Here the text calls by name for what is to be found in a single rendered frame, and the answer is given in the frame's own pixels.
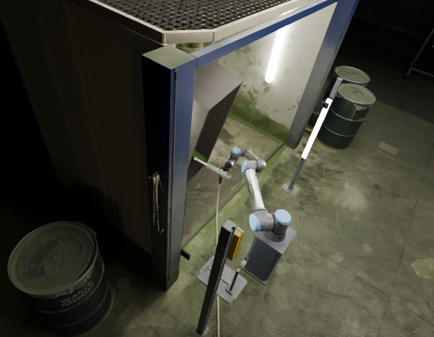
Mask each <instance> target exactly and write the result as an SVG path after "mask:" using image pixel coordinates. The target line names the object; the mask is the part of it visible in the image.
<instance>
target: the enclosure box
mask: <svg viewBox="0 0 434 337"><path fill-rule="evenodd" d="M242 83H243V80H242V79H241V78H239V77H238V76H236V75H235V74H233V73H232V72H230V71H229V70H227V69H225V68H224V67H223V66H220V65H219V64H218V63H216V62H214V61H213V62H211V63H209V64H207V65H205V66H202V67H200V68H198V69H197V70H196V74H195V89H194V98H193V113H192V122H191V138H190V147H189V162H188V171H187V183H188V182H189V181H190V180H191V179H192V178H193V177H194V176H195V175H196V174H197V173H198V172H199V171H200V170H201V169H202V168H203V167H204V166H205V165H204V164H202V163H200V162H199V161H197V160H194V158H195V157H196V158H198V159H199V160H201V161H203V162H205V163H207V162H208V160H209V157H210V156H211V153H212V151H213V149H214V146H215V144H216V142H217V139H218V137H219V135H220V133H221V130H222V128H223V126H224V123H225V121H226V119H227V117H228V115H229V112H230V110H231V107H232V105H233V103H234V101H235V99H236V97H237V94H238V92H239V89H240V87H241V85H242Z"/></svg>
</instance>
